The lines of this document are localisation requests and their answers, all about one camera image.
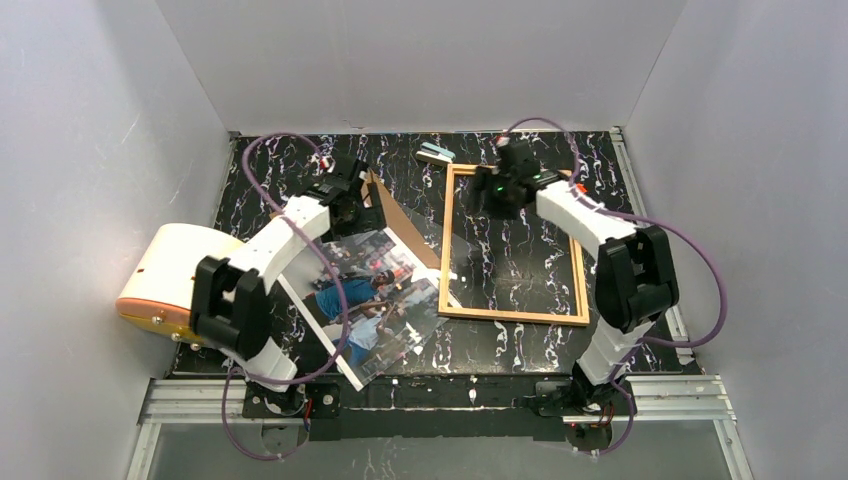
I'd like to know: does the brown cardboard backing board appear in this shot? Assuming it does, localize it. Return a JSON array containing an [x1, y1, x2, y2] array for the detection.
[[268, 170, 443, 270]]

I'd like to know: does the printed colour photo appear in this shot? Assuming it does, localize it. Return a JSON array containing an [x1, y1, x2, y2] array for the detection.
[[276, 227, 449, 392]]

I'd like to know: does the wooden picture frame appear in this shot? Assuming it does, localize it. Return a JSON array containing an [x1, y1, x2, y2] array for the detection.
[[438, 164, 590, 327]]

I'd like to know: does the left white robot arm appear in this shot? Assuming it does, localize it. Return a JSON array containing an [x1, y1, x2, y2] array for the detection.
[[189, 157, 386, 392]]

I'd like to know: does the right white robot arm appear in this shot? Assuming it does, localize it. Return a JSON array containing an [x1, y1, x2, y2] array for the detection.
[[471, 135, 679, 406]]

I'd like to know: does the teal white stapler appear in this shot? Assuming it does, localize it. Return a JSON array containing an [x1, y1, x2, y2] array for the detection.
[[415, 142, 456, 166]]

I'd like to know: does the white cylindrical orange-based device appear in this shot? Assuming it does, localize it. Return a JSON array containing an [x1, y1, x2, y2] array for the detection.
[[115, 223, 243, 351]]

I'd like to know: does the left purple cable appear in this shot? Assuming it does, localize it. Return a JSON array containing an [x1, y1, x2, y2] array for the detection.
[[220, 132, 351, 463]]

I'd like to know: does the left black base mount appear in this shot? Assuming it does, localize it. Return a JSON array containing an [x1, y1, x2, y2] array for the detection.
[[242, 382, 341, 420]]

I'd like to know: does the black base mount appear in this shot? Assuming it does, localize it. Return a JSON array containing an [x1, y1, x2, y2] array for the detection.
[[524, 369, 637, 455], [242, 382, 341, 420]]

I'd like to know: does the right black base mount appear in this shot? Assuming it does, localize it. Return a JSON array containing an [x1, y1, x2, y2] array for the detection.
[[524, 369, 637, 455]]

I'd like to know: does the aluminium rail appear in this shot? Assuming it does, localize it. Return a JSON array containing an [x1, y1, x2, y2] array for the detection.
[[139, 375, 736, 425]]

